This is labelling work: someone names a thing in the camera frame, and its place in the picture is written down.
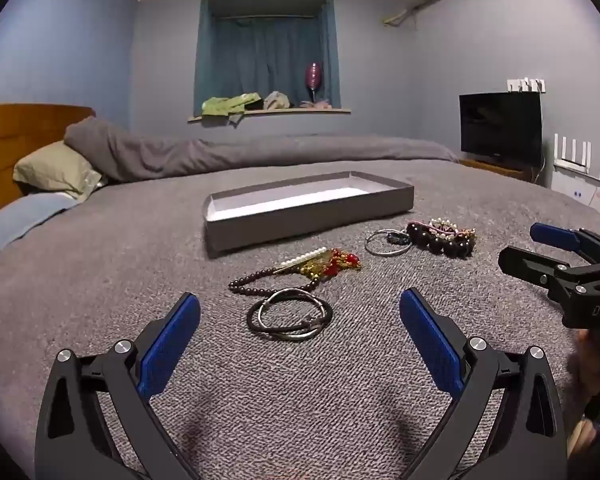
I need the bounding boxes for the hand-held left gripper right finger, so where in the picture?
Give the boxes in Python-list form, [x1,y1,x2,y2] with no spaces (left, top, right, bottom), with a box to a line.
[399,288,568,480]

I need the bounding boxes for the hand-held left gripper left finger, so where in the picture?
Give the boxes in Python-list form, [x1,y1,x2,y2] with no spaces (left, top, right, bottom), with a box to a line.
[34,291,203,480]

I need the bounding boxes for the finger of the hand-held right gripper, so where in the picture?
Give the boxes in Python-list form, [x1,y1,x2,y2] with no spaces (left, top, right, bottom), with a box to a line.
[498,246,581,291]
[530,222,600,266]

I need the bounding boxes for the black cord bracelet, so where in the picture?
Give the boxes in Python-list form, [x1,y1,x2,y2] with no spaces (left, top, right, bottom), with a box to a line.
[246,292,333,335]

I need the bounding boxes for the large dark bead bracelet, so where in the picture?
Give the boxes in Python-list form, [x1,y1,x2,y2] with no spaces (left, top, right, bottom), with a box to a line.
[406,221,477,259]

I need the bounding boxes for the pink pearl bracelet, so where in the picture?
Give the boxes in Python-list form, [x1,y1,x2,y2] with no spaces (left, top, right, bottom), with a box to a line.
[415,217,477,241]

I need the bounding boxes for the thin silver bangle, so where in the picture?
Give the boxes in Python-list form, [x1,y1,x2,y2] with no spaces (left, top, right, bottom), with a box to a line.
[365,229,412,257]

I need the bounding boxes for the small dark bead necklace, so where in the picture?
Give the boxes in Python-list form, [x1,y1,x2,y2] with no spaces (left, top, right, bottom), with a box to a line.
[228,264,318,295]

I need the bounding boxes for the double silver bangle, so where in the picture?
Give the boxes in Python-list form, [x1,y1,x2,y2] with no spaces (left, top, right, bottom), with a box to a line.
[258,287,331,343]

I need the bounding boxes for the pearl gold red necklace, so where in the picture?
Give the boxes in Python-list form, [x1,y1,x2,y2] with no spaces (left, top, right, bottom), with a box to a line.
[275,247,363,281]

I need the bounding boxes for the grey cardboard box tray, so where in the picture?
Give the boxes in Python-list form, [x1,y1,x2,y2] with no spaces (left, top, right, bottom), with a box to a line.
[202,171,415,260]

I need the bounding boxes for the person's right hand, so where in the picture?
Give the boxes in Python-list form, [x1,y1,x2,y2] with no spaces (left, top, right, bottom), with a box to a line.
[570,329,600,456]

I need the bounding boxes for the white box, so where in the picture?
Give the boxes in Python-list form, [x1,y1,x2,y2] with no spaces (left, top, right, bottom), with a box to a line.
[550,170,600,208]

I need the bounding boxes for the white router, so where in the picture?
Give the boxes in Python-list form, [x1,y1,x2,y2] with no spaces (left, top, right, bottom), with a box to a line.
[552,132,593,176]

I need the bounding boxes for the wooden television stand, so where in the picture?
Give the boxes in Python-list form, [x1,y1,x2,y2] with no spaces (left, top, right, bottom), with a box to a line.
[459,157,536,183]

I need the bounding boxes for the black television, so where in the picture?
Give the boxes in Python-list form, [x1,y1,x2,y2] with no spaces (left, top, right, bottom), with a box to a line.
[459,91,543,170]

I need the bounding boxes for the grey bed blanket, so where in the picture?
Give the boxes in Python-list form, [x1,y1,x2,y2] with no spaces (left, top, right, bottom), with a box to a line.
[0,157,600,480]

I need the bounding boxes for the light blue pillow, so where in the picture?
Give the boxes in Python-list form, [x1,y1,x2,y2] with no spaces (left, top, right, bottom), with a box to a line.
[0,192,78,266]

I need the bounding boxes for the grey duvet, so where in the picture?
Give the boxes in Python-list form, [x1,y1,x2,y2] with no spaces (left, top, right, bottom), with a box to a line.
[63,116,460,183]

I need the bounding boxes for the green pillow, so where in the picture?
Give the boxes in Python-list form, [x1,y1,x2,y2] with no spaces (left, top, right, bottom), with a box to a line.
[13,140,108,204]

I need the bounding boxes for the green cloth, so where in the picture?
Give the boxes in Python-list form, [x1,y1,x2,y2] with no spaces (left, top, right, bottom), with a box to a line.
[201,92,262,123]

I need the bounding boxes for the wooden bed headboard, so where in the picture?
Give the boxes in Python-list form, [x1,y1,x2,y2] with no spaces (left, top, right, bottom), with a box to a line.
[0,105,97,223]

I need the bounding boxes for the windowsill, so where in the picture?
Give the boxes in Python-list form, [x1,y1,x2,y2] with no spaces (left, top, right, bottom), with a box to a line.
[187,106,353,122]

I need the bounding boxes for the pink wine glass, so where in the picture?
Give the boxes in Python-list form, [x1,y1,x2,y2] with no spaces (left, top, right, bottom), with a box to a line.
[305,61,325,103]

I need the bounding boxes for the teal curtain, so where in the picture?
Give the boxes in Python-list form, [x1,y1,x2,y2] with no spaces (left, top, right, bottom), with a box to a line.
[194,0,342,117]

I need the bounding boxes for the white wall sockets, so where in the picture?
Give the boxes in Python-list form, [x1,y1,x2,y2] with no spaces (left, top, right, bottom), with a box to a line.
[506,78,547,93]

